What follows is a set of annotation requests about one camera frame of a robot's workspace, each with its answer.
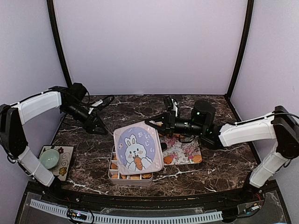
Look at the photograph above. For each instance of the floral square coaster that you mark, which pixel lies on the floral square coaster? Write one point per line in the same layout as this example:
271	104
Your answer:
62	168

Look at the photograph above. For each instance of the floral cookie tray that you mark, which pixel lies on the floral cookie tray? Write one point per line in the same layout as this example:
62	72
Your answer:
180	150

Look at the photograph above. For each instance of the green ceramic cup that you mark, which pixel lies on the green ceramic cup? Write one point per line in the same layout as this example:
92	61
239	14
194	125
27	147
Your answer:
49	159

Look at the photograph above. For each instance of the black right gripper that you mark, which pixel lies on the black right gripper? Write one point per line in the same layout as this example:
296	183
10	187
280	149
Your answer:
169	123

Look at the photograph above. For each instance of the black frame post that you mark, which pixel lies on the black frame post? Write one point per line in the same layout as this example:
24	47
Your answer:
241	50
57	41

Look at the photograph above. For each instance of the orange leaf cookie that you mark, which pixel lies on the orange leaf cookie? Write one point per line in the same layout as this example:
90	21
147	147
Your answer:
147	176

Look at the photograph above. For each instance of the orange chip cookie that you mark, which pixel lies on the orange chip cookie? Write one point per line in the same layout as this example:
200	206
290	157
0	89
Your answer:
168	160

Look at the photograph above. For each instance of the silver tin lid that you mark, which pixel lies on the silver tin lid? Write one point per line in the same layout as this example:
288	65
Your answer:
138	149

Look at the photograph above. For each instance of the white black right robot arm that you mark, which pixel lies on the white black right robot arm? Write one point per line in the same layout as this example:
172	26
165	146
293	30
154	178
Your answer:
279	125

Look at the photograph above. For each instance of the left black frame post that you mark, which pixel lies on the left black frame post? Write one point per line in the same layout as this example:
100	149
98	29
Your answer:
57	41

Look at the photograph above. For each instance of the right black frame post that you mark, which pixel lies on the right black frame post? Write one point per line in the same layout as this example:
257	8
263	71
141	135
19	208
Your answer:
241	50

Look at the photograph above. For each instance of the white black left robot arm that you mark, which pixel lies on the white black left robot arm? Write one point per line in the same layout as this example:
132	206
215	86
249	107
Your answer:
14	118

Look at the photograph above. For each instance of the silver divided cookie tin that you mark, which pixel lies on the silver divided cookie tin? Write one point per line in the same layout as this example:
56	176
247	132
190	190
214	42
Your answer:
125	179

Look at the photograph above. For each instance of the large tan biscuit bottom row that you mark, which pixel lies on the large tan biscuit bottom row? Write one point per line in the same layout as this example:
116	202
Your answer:
135	177

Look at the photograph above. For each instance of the round orange cookie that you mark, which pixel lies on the round orange cookie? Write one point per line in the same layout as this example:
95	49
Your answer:
197	159

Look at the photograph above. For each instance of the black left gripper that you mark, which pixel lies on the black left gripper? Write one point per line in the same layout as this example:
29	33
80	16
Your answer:
89	128

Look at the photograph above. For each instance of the black chocolate sandwich cookie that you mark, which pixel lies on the black chocolate sandwich cookie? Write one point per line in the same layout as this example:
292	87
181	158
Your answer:
163	146

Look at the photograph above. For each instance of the white slotted cable duct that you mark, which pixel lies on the white slotted cable duct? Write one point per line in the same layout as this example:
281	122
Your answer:
114	216

